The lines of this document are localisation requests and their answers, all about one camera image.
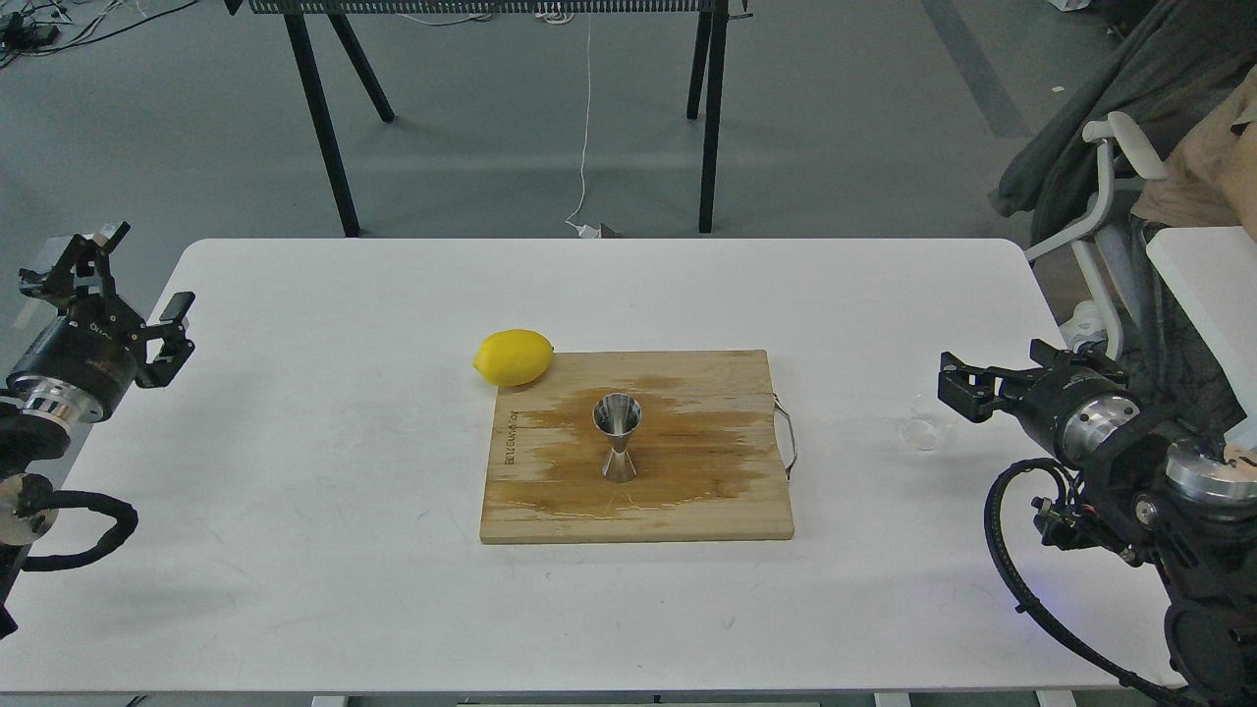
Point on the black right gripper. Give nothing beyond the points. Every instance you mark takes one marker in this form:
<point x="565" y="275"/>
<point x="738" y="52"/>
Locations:
<point x="1068" y="406"/>

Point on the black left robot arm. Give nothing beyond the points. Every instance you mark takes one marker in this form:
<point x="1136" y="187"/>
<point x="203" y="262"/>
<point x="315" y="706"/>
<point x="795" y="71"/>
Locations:
<point x="36" y="429"/>

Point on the steel jigger measuring cup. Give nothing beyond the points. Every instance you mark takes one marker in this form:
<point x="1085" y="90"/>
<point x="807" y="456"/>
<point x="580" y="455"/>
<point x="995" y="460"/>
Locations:
<point x="617" y="416"/>

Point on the black metal frame table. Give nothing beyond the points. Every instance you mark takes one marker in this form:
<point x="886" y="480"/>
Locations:
<point x="512" y="81"/>

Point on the yellow lemon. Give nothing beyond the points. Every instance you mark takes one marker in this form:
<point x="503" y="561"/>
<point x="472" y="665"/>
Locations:
<point x="513" y="357"/>

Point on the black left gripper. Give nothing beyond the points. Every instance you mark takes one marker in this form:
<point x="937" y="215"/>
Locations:
<point x="98" y="349"/>

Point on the clear glass cup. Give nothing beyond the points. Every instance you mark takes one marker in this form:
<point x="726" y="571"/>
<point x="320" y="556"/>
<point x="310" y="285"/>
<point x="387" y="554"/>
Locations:
<point x="929" y="424"/>

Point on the wooden cutting board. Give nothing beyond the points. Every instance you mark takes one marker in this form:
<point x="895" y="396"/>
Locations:
<point x="708" y="465"/>

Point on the grey jacket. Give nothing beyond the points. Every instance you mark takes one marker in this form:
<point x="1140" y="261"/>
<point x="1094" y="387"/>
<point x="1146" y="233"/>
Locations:
<point x="1174" y="67"/>

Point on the white office chair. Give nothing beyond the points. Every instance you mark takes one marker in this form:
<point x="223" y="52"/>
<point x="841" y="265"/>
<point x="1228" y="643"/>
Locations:
<point x="1169" y="361"/>

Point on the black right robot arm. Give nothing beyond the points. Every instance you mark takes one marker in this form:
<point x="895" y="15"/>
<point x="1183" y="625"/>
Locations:
<point x="1132" y="478"/>

